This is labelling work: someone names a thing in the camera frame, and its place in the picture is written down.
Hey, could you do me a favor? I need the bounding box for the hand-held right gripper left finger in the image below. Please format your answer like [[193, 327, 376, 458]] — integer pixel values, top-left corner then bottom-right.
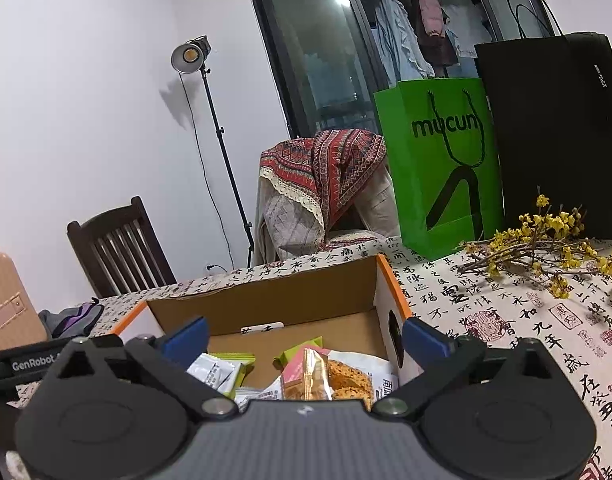
[[46, 316, 239, 422]]

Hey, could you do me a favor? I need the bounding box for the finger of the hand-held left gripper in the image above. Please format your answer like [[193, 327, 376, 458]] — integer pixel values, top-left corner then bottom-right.
[[83, 334, 129, 352]]

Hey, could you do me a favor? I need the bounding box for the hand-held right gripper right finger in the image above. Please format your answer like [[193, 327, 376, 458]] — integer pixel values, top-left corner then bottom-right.
[[372, 316, 566, 421]]

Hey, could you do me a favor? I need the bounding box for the pile of white snack packets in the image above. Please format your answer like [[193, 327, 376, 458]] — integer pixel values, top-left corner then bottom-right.
[[186, 352, 289, 405]]

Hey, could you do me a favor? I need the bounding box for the white cake picture packet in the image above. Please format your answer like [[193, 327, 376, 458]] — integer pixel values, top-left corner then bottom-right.
[[326, 352, 399, 412]]

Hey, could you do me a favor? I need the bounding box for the small green snack packet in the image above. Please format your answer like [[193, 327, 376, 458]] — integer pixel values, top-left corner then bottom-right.
[[273, 345, 327, 368]]

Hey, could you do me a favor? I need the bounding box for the pink snack packet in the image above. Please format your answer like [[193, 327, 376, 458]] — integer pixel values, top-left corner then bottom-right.
[[281, 347, 333, 402]]

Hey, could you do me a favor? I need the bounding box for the red cardboard box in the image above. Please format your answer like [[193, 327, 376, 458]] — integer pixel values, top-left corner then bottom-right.
[[108, 254, 427, 411]]

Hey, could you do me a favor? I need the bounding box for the grey purple cloth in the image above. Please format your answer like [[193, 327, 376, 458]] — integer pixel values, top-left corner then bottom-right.
[[38, 297, 106, 339]]

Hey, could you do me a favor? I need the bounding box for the pink suitcase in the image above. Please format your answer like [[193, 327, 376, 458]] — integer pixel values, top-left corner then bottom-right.
[[0, 250, 49, 356]]

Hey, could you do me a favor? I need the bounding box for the dark wooden chair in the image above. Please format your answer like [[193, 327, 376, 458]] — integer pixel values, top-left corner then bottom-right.
[[67, 196, 177, 300]]

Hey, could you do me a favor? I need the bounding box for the yellow flower branch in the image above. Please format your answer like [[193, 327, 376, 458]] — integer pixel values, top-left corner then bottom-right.
[[456, 194, 612, 301]]

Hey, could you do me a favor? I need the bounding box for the beige covered chair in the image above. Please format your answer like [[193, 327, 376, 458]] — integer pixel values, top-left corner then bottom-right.
[[255, 165, 403, 266]]

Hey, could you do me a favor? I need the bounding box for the green paper bag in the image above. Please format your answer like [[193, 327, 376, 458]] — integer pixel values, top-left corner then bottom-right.
[[373, 77, 505, 262]]

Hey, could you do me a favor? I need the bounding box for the black paper bag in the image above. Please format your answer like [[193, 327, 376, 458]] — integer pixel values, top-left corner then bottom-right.
[[473, 0, 612, 241]]

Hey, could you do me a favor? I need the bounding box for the studio light on stand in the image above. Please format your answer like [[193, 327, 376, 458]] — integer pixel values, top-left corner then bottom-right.
[[171, 35, 257, 268]]

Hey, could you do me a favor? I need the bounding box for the dark framed glass door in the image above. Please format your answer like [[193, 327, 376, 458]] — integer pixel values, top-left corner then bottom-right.
[[243, 0, 561, 138]]

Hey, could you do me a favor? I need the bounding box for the light blue hanging garment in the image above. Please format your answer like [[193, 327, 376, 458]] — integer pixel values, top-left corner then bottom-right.
[[375, 0, 437, 86]]

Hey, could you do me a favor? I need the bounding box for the pink hanging garment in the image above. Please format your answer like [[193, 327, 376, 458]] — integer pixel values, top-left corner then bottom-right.
[[417, 0, 447, 39]]

